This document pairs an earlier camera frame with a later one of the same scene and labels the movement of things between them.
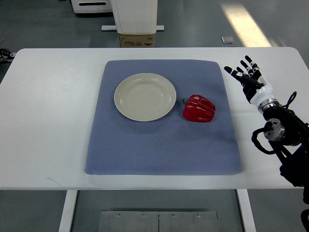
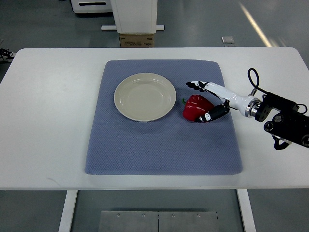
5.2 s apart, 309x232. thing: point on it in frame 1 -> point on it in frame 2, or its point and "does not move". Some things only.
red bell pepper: [197, 108] does not move
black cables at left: [6, 54] does not move
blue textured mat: [116, 145] does not move
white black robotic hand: [257, 90] -> [244, 104]
